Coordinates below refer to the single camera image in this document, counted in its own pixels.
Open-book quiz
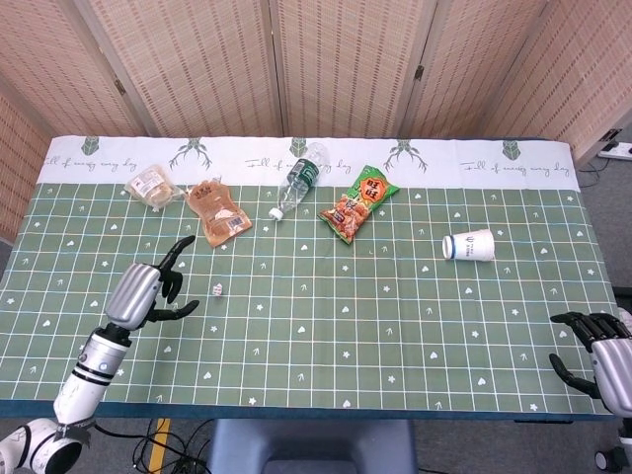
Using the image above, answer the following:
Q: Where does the green orange snack bag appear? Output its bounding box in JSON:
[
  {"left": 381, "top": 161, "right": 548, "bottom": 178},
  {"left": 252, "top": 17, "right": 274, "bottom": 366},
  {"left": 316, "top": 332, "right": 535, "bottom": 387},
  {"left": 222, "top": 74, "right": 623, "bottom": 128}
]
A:
[{"left": 317, "top": 164, "right": 401, "bottom": 246}]

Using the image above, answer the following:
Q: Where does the woven bamboo screen panel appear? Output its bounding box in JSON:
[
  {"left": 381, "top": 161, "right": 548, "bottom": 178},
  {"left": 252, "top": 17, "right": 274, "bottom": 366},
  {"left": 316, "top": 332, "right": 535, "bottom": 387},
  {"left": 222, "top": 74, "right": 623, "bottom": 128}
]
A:
[
  {"left": 0, "top": 0, "right": 149, "bottom": 244},
  {"left": 78, "top": 0, "right": 285, "bottom": 138},
  {"left": 404, "top": 0, "right": 559, "bottom": 139},
  {"left": 269, "top": 0, "right": 439, "bottom": 138},
  {"left": 532, "top": 0, "right": 632, "bottom": 167}
]

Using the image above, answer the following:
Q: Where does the clear plastic water bottle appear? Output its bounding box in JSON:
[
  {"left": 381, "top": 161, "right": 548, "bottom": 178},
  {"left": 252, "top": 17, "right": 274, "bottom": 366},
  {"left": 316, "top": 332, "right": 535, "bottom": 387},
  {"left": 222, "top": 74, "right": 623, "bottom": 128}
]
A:
[{"left": 268, "top": 141, "right": 331, "bottom": 222}]

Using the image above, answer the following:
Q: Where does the yellow floor tape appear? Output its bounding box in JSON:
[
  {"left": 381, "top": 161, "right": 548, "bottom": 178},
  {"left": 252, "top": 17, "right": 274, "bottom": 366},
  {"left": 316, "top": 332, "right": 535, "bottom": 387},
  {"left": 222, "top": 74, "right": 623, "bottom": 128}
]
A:
[{"left": 147, "top": 418, "right": 172, "bottom": 473}]

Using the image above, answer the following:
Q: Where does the brown snack pouch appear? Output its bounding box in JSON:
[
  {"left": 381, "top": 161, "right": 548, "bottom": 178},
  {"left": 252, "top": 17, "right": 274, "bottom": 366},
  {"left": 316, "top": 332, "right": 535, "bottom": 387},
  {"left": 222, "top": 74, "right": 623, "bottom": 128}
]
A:
[{"left": 184, "top": 177, "right": 254, "bottom": 249}]

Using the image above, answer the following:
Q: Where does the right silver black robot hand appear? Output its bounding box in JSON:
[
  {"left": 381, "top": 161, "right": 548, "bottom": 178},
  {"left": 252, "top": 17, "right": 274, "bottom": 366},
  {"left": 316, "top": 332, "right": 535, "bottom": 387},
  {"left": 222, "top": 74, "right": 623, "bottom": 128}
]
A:
[{"left": 548, "top": 311, "right": 632, "bottom": 416}]

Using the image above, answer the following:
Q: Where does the white paper cup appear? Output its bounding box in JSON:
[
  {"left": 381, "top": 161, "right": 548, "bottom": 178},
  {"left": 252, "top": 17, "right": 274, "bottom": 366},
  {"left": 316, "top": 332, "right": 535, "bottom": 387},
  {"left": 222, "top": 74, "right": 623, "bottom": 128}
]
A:
[{"left": 440, "top": 228, "right": 496, "bottom": 262}]

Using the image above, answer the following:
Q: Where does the green grid tablecloth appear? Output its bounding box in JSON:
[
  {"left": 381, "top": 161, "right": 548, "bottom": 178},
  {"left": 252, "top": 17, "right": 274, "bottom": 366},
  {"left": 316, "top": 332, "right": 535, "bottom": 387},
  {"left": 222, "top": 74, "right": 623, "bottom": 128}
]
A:
[{"left": 0, "top": 134, "right": 625, "bottom": 421}]

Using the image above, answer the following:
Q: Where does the white power strip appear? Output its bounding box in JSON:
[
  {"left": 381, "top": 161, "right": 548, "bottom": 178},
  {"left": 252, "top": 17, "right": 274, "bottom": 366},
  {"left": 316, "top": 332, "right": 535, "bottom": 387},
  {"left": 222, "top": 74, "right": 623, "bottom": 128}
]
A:
[{"left": 595, "top": 127, "right": 632, "bottom": 160}]

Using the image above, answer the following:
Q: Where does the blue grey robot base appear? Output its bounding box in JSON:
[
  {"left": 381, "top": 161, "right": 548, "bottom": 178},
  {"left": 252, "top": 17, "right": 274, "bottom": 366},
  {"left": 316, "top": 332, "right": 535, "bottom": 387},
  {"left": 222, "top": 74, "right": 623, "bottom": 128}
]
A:
[{"left": 203, "top": 419, "right": 419, "bottom": 474}]

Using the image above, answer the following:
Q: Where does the clear bread package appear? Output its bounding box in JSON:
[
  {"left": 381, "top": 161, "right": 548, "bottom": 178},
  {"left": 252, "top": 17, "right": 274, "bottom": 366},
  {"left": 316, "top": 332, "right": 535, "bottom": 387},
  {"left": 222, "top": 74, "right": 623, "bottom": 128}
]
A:
[{"left": 124, "top": 163, "right": 185, "bottom": 212}]

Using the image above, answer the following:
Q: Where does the black floor cable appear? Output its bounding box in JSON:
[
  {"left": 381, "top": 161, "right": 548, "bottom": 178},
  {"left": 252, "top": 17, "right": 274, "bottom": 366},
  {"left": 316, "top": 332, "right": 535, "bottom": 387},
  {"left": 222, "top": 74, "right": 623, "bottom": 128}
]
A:
[{"left": 93, "top": 419, "right": 214, "bottom": 474}]

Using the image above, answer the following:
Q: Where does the black caster wheel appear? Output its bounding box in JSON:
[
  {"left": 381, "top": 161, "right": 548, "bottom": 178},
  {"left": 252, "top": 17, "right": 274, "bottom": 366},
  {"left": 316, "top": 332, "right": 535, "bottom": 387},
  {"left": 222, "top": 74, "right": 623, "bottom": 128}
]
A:
[{"left": 593, "top": 448, "right": 626, "bottom": 471}]

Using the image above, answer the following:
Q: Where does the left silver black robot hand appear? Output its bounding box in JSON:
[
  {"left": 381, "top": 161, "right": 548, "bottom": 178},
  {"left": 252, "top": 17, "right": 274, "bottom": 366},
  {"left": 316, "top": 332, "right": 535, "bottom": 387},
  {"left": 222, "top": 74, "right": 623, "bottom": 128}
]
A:
[{"left": 105, "top": 235, "right": 200, "bottom": 331}]

